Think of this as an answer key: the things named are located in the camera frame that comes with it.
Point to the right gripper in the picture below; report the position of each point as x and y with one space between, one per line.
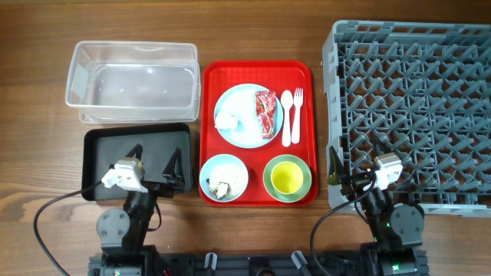
337 175

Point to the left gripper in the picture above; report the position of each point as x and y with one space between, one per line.
174 182

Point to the light blue bowl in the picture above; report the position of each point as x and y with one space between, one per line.
220 159

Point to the rice leftovers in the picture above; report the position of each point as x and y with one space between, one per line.
227 182

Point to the yellow cup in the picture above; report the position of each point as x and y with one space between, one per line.
287 177

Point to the white tissue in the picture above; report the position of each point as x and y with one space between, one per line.
225 121

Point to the green bowl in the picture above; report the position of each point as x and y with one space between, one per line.
303 195

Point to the red snack wrapper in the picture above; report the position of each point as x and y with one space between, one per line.
265 104

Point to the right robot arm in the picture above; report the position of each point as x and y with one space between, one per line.
393 227

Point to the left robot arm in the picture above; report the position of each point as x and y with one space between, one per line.
122 231

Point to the grey dishwasher rack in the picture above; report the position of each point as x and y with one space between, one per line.
423 90

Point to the black plastic tray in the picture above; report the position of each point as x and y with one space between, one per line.
104 147

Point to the white plastic fork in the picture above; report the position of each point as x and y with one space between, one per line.
297 102

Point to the clear plastic bin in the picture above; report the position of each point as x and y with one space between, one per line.
134 82

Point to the white plastic spoon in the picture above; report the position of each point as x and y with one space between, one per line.
286 102

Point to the red serving tray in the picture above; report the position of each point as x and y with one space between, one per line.
277 76

